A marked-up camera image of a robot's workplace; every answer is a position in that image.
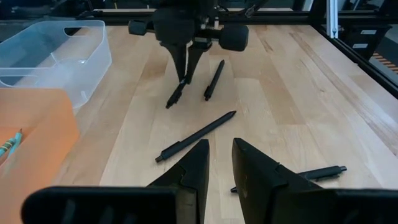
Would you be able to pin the teal pen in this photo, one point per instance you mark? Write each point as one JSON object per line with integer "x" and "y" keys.
{"x": 7, "y": 145}

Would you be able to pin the silver aluminium bar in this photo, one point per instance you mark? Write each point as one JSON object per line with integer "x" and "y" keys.
{"x": 332, "y": 18}

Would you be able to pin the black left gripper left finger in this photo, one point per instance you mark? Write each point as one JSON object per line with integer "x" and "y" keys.
{"x": 192, "y": 168}

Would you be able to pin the black pen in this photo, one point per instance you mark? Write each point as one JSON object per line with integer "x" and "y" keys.
{"x": 174, "y": 96}
{"x": 196, "y": 137}
{"x": 214, "y": 81}
{"x": 323, "y": 171}

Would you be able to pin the clear plastic bin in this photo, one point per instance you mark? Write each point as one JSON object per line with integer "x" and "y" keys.
{"x": 56, "y": 62}

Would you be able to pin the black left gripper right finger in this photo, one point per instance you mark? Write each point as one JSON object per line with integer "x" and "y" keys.
{"x": 258, "y": 174}

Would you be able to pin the black box with white labels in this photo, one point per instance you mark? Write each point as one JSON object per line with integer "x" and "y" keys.
{"x": 363, "y": 39}

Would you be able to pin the green pencil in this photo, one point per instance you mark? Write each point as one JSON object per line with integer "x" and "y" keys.
{"x": 18, "y": 138}

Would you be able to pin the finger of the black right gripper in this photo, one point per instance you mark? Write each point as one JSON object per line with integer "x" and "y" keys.
{"x": 194, "y": 62}
{"x": 178, "y": 60}

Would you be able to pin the orange plastic bin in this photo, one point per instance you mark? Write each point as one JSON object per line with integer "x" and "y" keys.
{"x": 40, "y": 140}

